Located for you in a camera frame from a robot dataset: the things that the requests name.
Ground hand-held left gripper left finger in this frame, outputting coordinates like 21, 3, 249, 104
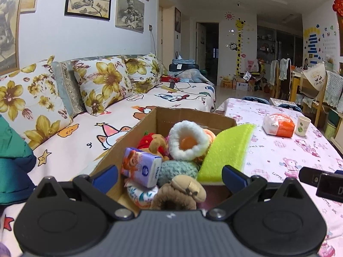
35, 164, 135, 221

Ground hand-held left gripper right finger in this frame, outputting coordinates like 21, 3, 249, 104
207, 165, 309, 221

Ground yellow-green sponge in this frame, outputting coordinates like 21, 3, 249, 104
197, 124, 257, 185

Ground purple printed tissue packet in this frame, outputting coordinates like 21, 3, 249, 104
120, 147, 162, 188

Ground white printed cloth pink trim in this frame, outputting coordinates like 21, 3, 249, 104
125, 181, 159, 210

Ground orange knitted garment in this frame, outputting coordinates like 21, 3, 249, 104
193, 128, 216, 165

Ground brown plush with hat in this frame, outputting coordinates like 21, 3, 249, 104
151, 175, 207, 211

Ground grey-green fleece hat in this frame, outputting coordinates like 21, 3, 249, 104
158, 161, 200, 187

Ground bear plush with strawberry hat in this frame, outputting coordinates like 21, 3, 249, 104
137, 132, 170, 161

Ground white fluffy plush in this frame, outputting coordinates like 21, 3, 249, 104
168, 120, 209, 161

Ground cardboard box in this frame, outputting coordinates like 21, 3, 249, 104
90, 107, 238, 217

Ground pink printed tablecloth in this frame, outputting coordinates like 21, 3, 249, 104
216, 98, 343, 257

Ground white paper cup green dots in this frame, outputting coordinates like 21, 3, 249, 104
295, 116, 311, 136

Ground sofa with cartoon cover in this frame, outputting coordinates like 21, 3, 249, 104
0, 54, 216, 193

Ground orange white tissue pack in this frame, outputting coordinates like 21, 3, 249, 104
262, 113, 296, 138

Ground blue cushioned stool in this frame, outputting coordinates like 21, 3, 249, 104
279, 103, 302, 113
241, 96, 270, 105

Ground patterned flat box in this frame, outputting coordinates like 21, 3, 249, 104
269, 98, 290, 107

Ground wooden chair with crochet cover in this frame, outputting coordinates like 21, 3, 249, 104
313, 71, 343, 127

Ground yellow dining table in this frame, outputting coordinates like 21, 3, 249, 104
291, 70, 303, 102

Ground teal jacket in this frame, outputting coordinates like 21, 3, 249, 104
0, 115, 36, 205

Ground beige bag with cartoon print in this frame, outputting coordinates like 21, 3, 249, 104
300, 62, 327, 98

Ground grey lace-trimmed cushion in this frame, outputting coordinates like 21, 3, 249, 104
52, 60, 87, 118

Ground chair with light blue cover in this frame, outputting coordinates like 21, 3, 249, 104
279, 58, 291, 98
269, 60, 279, 97

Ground blue-grey blanket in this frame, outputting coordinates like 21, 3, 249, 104
178, 69, 208, 83

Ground dark suitcase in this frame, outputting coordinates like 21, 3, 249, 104
169, 64, 199, 73

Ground folded blue clothes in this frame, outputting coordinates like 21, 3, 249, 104
172, 57, 195, 65

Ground giraffe height chart sticker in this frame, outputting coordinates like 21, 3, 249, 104
235, 18, 247, 75

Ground white door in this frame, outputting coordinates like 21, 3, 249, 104
196, 23, 207, 70

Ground glass display cabinet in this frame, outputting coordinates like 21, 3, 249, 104
257, 27, 303, 62

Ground framed pencil sketch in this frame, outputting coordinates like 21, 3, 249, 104
115, 0, 145, 34

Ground large framed sketch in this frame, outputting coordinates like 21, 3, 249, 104
0, 0, 21, 71

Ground wall display with blue strips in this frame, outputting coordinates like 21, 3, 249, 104
304, 24, 338, 62

